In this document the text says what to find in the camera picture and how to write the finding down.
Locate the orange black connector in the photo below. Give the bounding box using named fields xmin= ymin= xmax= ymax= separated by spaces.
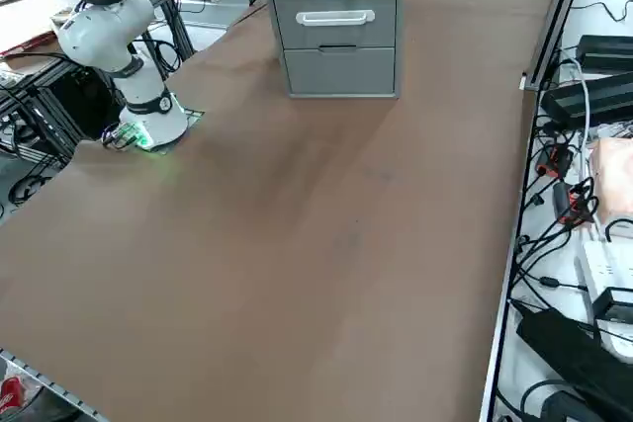
xmin=536 ymin=143 xmax=575 ymax=179
xmin=552 ymin=178 xmax=600 ymax=226

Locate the perforated aluminium rail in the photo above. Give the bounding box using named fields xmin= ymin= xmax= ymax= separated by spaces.
xmin=0 ymin=347 xmax=109 ymax=422

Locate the black frame rack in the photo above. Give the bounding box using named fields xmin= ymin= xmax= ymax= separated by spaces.
xmin=0 ymin=58 xmax=125 ymax=166

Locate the black bag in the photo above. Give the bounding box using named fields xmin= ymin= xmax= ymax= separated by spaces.
xmin=515 ymin=306 xmax=633 ymax=422

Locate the silver table edge rail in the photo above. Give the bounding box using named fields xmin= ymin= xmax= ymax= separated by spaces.
xmin=477 ymin=90 xmax=540 ymax=422

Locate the small black adapter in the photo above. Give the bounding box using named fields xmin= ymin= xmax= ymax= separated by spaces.
xmin=591 ymin=287 xmax=633 ymax=325

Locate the pale pink box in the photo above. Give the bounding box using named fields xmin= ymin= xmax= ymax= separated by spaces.
xmin=588 ymin=137 xmax=633 ymax=243

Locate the red soda can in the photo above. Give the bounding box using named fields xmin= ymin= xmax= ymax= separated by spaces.
xmin=0 ymin=376 xmax=27 ymax=414

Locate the white cable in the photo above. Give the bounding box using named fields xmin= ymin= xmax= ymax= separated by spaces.
xmin=563 ymin=56 xmax=612 ymax=245

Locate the gray drawer with white handle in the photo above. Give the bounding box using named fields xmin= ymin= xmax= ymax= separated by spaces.
xmin=272 ymin=0 xmax=399 ymax=50

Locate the aluminium profile post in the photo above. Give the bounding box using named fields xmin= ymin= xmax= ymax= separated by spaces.
xmin=522 ymin=0 xmax=594 ymax=93

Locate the white power strip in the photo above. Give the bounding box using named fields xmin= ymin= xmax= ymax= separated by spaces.
xmin=576 ymin=239 xmax=633 ymax=359

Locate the long black power adapter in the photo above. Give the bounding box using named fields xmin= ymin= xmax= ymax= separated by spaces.
xmin=540 ymin=73 xmax=633 ymax=126

